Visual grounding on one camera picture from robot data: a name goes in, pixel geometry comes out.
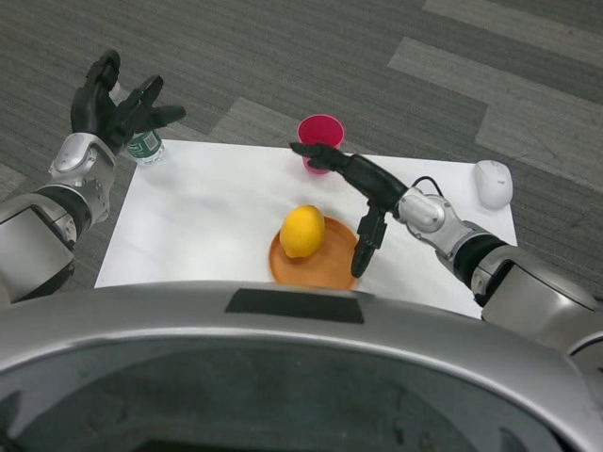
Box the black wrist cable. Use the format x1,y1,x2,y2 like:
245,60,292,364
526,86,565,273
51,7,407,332
408,175,447,196

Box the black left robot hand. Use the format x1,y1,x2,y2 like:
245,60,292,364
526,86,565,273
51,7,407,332
70,48,187,153

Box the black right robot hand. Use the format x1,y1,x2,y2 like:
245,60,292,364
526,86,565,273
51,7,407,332
287,142,409,279

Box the orange round plate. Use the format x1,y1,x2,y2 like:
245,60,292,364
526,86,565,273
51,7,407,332
268,215,360,289

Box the clear water bottle green label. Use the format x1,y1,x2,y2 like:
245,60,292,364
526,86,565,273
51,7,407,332
110,79,166,167

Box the yellow lemon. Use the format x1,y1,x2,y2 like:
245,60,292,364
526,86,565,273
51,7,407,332
279,204,327,259

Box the pink plastic cup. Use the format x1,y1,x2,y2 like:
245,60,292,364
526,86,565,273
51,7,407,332
297,114,346,176

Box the white computer mouse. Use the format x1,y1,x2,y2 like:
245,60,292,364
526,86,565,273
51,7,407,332
473,159,514,210

